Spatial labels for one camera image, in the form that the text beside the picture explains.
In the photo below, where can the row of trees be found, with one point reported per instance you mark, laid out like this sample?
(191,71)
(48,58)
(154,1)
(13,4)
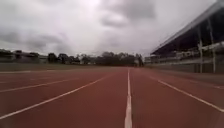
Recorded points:
(110,59)

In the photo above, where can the red running track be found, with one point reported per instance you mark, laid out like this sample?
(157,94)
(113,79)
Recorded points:
(100,106)

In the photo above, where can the grass field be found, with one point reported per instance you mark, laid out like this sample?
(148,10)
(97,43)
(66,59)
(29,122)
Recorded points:
(30,67)

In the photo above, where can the roofed grandstand building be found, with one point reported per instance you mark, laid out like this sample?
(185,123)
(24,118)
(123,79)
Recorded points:
(196,43)

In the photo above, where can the low building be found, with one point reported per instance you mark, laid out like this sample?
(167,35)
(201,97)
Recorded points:
(25,56)

